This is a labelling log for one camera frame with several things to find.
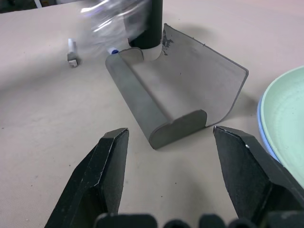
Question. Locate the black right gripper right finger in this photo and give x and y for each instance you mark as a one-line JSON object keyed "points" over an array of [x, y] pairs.
{"points": [[249, 180]]}

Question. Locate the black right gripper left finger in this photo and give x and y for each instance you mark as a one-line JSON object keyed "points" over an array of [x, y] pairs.
{"points": [[95, 180]]}

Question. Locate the grey open glasses case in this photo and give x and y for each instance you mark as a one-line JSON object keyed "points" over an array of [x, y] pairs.
{"points": [[175, 95]]}

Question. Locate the black cylindrical cup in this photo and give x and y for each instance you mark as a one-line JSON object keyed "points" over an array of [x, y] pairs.
{"points": [[149, 23]]}

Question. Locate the light blue plate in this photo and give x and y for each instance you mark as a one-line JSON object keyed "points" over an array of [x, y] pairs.
{"points": [[262, 133]]}

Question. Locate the mint green plate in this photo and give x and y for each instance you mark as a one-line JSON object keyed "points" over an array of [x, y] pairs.
{"points": [[286, 118]]}

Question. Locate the white marker with grey cap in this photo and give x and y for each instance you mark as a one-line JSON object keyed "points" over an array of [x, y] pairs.
{"points": [[72, 55]]}

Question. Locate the white marker with blue cap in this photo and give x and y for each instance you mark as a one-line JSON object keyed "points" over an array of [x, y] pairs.
{"points": [[113, 50]]}

